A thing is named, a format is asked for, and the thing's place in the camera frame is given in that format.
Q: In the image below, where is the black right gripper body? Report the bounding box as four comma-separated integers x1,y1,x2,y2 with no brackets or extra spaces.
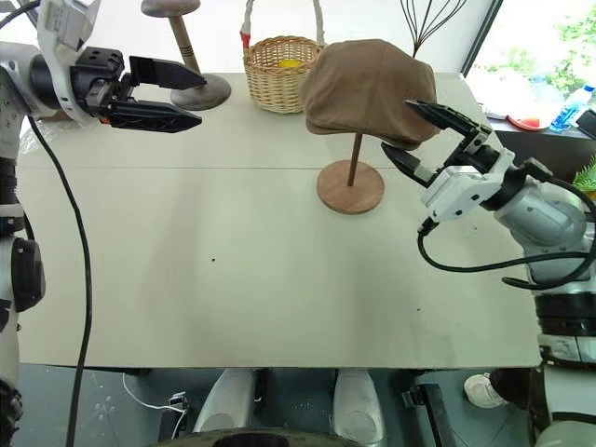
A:
430,126,503,187

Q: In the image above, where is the black wire stand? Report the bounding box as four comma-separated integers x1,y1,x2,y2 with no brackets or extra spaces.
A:
399,0,460,60

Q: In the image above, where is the silver robot leg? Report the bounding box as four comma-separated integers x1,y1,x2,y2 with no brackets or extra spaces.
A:
332,368,386,444
192,368,258,434

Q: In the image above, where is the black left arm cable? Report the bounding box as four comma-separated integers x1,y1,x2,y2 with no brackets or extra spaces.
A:
0,0,94,447

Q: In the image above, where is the black table leg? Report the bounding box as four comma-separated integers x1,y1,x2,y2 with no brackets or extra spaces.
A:
401,381,449,447

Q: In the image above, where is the clear plastic water bottle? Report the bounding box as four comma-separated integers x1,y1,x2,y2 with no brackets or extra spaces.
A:
549,83,596,132

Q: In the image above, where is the white floor cable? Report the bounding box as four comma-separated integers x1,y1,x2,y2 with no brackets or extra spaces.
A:
121,372,193,416

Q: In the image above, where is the light wooden hat stand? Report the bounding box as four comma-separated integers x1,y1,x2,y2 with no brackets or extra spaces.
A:
316,133,386,215

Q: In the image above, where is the small black device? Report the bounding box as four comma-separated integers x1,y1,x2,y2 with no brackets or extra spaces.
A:
576,108,596,141

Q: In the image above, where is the woven wicker basket with handle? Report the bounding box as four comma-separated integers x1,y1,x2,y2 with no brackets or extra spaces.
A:
238,0,328,115

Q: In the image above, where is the dark wooden mushroom hat stand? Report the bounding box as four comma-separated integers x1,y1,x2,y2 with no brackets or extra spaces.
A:
140,0,233,112

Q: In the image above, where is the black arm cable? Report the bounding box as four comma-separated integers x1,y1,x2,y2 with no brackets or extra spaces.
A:
416,218,593,291
0,0,94,447

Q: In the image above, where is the brown cap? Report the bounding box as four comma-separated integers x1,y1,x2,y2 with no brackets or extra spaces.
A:
300,38,441,152

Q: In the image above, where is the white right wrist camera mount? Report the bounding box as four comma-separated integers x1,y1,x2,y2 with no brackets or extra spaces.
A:
420,151,516,223

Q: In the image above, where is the red and white dish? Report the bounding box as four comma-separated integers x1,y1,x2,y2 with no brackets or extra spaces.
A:
507,113,551,131

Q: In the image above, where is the green plant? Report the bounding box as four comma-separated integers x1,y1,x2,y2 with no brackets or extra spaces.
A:
572,155,596,202

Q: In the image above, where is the black side shelf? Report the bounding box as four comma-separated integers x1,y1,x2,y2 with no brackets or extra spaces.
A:
483,115,596,183

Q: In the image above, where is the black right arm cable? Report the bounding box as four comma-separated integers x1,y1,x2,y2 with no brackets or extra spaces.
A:
416,218,593,291

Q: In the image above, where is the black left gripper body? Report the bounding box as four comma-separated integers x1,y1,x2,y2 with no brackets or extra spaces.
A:
69,47,137,125

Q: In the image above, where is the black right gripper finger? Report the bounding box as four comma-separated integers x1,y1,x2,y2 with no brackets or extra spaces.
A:
403,98,491,138
380,142,435,189

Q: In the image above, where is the dark window frame post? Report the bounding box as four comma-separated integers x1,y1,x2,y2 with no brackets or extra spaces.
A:
459,0,505,76

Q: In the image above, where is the white sneaker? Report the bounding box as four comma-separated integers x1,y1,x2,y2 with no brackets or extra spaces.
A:
463,372,509,410

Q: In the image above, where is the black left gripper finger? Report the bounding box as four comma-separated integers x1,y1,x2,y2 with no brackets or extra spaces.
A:
103,99,203,135
129,55,208,90

